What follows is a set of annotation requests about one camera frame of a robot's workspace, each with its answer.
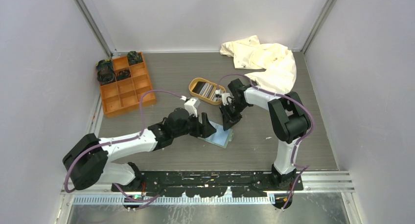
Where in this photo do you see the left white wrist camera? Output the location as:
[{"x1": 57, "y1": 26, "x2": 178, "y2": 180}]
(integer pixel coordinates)
[{"x1": 181, "y1": 96, "x2": 200, "y2": 117}]

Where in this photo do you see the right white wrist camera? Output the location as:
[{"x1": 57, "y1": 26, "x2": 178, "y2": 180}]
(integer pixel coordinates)
[{"x1": 215, "y1": 89, "x2": 232, "y2": 106}]

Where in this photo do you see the dark bundle outside tray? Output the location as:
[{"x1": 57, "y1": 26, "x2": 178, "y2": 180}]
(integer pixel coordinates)
[{"x1": 95, "y1": 59, "x2": 114, "y2": 71}]

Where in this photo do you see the green card holder wallet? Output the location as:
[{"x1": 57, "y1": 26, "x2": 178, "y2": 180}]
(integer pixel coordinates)
[{"x1": 199, "y1": 121, "x2": 233, "y2": 148}]

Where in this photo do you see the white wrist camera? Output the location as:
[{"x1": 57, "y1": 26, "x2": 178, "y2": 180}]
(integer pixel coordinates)
[
  {"x1": 181, "y1": 96, "x2": 200, "y2": 117},
  {"x1": 215, "y1": 89, "x2": 232, "y2": 106}
]

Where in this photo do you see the dark bundle top compartment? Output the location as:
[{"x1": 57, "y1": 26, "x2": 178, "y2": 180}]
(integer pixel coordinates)
[{"x1": 126, "y1": 51, "x2": 143, "y2": 66}]

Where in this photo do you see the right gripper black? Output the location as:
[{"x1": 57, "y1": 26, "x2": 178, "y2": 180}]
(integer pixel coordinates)
[{"x1": 219, "y1": 100, "x2": 249, "y2": 131}]

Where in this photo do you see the orange compartment organizer tray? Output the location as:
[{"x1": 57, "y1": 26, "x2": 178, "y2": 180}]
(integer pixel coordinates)
[{"x1": 97, "y1": 51, "x2": 157, "y2": 118}]

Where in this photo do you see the tan oval card tray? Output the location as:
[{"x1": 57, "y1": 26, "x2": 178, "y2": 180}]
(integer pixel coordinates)
[{"x1": 188, "y1": 77, "x2": 226, "y2": 106}]

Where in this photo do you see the stack of credit cards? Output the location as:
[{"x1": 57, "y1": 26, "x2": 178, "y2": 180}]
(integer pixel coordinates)
[{"x1": 190, "y1": 81, "x2": 217, "y2": 101}]

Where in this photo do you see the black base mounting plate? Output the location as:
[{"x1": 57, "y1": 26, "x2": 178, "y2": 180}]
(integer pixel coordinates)
[{"x1": 121, "y1": 171, "x2": 303, "y2": 198}]

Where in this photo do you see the cream crumpled cloth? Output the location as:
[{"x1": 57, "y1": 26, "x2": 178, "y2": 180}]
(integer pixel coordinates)
[{"x1": 220, "y1": 35, "x2": 297, "y2": 94}]

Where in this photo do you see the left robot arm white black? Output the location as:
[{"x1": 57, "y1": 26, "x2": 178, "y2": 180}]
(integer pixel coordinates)
[{"x1": 62, "y1": 108, "x2": 217, "y2": 193}]

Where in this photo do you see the black cable bundle left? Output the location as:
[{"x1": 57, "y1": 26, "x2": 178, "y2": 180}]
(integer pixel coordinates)
[{"x1": 97, "y1": 68, "x2": 116, "y2": 85}]

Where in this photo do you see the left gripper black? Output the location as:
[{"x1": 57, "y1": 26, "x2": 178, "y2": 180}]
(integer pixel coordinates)
[{"x1": 173, "y1": 110, "x2": 215, "y2": 138}]

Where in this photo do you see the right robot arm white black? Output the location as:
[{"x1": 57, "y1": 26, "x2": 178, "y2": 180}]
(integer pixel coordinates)
[{"x1": 215, "y1": 79, "x2": 313, "y2": 190}]

